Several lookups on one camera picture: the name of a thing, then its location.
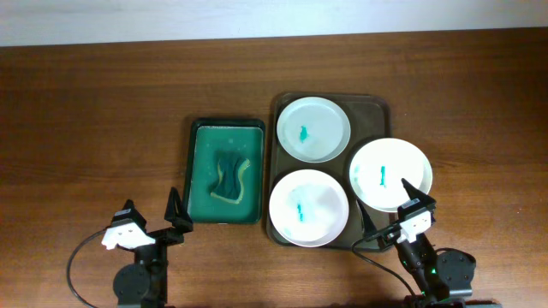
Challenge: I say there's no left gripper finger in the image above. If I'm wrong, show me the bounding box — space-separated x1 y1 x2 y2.
164 187 194 234
110 199 146 231

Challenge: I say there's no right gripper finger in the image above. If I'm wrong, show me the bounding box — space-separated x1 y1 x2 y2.
397 178 436 214
356 199 377 238

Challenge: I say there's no white plate top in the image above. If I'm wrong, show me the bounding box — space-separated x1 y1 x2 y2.
276 97 351 163

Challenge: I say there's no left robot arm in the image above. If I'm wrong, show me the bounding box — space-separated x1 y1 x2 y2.
102 187 194 307

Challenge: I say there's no green sponge tray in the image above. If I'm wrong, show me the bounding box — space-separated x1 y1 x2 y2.
183 118 265 224

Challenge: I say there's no brown serving tray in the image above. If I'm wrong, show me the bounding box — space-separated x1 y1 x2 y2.
268 92 396 251

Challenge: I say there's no white plate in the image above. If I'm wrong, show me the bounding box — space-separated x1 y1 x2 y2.
348 138 433 213
269 169 349 248
276 97 351 163

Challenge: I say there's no green yellow sponge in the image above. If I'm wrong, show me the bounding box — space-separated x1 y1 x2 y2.
210 151 251 204

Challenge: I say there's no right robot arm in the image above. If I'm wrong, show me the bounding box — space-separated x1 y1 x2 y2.
351 179 476 307

